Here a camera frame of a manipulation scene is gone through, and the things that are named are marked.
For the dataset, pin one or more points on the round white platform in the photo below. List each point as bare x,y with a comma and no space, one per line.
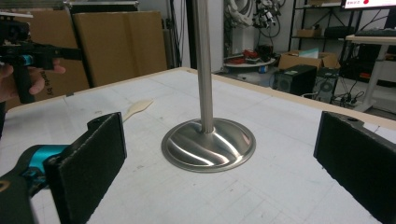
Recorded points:
249,63

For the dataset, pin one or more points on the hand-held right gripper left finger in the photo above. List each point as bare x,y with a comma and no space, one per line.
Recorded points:
87,174

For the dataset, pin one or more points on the black computer tower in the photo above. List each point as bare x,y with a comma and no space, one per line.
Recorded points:
295,79

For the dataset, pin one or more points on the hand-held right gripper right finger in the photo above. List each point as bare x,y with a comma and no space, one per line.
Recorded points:
358,165

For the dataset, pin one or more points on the white desk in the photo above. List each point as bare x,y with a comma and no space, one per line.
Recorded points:
373,42

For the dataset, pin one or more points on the wooden spatula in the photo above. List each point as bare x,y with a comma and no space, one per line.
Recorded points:
137,107

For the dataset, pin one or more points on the silver metal stand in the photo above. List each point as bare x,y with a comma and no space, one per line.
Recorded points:
207,146

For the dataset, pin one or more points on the open brown cardboard box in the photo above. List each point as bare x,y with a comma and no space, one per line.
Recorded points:
306,59

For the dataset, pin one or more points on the black keyboard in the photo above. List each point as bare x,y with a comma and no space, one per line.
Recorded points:
375,32

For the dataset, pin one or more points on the black metal shelf rack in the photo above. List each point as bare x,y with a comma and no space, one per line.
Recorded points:
311,32

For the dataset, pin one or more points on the large brown cardboard box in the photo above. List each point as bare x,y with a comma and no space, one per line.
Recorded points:
59,34
121,46

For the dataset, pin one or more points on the monitor screen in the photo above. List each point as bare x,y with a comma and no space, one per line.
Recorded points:
369,3

